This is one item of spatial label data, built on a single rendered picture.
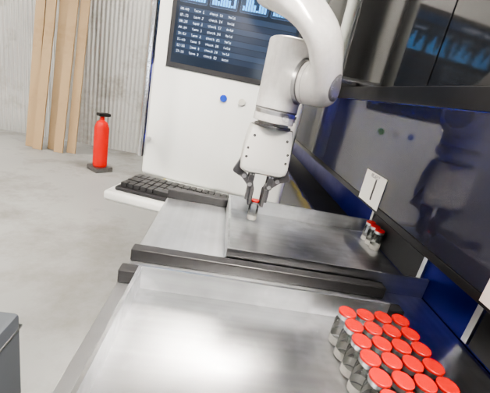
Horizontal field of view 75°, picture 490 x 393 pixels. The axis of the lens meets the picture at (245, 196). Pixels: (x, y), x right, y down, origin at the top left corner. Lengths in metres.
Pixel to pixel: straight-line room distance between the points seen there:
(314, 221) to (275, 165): 0.20
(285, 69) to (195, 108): 0.51
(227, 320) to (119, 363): 0.13
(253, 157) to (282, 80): 0.16
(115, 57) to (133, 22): 0.50
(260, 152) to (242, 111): 0.41
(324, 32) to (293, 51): 0.08
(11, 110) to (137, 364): 5.14
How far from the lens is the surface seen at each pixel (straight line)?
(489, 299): 0.42
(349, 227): 0.82
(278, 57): 0.63
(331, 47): 0.57
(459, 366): 0.52
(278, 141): 0.65
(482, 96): 0.49
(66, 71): 4.49
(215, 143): 1.07
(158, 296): 0.44
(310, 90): 0.59
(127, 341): 0.38
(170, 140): 1.12
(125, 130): 4.82
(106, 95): 4.84
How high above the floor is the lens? 1.15
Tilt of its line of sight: 18 degrees down
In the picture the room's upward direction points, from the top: 12 degrees clockwise
